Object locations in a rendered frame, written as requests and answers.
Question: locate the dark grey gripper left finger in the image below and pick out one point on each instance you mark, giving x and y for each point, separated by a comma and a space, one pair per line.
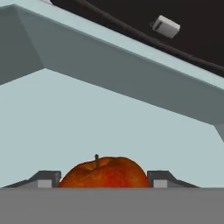
46, 176

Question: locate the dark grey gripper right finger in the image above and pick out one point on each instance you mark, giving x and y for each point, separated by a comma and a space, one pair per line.
160, 176

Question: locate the red apple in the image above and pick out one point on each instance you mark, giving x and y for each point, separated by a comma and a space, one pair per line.
105, 175

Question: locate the pale blue fridge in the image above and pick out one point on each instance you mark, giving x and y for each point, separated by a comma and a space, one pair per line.
87, 96

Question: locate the small white box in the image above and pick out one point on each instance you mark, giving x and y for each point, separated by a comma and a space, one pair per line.
166, 26

